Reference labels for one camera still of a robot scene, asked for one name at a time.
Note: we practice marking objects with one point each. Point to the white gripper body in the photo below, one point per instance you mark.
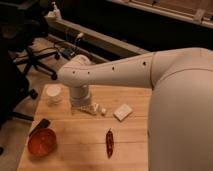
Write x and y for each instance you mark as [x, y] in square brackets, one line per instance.
[81, 99]

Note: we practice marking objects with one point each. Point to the orange ceramic bowl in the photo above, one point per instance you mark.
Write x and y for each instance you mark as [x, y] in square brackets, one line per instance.
[42, 142]

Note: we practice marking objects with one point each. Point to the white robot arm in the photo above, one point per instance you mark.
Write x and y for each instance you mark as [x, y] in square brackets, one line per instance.
[180, 118]

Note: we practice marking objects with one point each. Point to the white plastic cup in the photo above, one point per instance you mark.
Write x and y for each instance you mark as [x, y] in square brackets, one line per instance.
[53, 94]

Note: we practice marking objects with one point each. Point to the blue device on floor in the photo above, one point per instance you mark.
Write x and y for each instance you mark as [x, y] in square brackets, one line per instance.
[68, 52]

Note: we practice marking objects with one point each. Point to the black remote control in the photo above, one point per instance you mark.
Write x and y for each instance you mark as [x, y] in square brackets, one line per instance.
[44, 123]

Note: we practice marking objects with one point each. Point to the red chili pepper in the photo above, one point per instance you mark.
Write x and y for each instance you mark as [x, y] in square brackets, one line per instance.
[109, 143]

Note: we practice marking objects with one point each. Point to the white spray bottle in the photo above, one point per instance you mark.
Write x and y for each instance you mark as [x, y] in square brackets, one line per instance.
[55, 13]

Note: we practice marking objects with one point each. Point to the black office chair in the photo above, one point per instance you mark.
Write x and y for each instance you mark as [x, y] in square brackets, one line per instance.
[22, 21]

